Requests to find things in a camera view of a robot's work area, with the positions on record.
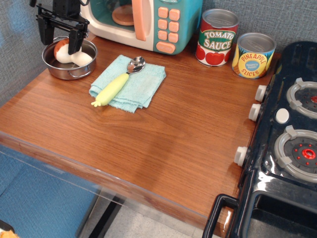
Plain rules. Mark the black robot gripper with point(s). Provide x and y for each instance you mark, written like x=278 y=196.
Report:
x=65 y=15

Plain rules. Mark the plush white brown mushroom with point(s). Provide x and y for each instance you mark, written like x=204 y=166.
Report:
x=61 y=54

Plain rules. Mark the silver metal pot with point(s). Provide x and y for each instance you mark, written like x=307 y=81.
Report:
x=69 y=71

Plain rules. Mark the light blue folded cloth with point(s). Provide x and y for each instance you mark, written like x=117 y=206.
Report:
x=138 y=90

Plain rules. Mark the teal toy microwave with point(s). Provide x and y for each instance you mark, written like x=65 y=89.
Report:
x=163 y=26

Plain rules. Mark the tomato sauce can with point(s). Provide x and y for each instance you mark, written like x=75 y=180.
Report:
x=217 y=32

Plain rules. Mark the pineapple slices can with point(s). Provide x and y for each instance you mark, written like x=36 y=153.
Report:
x=253 y=55

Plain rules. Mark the black table leg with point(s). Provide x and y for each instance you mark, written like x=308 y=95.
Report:
x=106 y=219

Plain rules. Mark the white stove knob upper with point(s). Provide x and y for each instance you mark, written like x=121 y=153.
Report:
x=259 y=96

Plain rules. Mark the white stove knob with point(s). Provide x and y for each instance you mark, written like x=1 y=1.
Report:
x=254 y=112
x=240 y=155
x=259 y=96

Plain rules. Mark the white stove knob middle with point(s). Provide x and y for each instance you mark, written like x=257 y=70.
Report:
x=254 y=112

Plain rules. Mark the orange plush toy corner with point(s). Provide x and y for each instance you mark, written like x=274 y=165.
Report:
x=8 y=234

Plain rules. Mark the white stove knob lower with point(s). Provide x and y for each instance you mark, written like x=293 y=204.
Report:
x=240 y=155

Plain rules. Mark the dark blue toy stove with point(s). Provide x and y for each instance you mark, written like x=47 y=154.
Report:
x=278 y=184

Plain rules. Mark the yellow handled metal spoon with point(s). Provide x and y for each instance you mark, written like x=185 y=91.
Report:
x=113 y=88

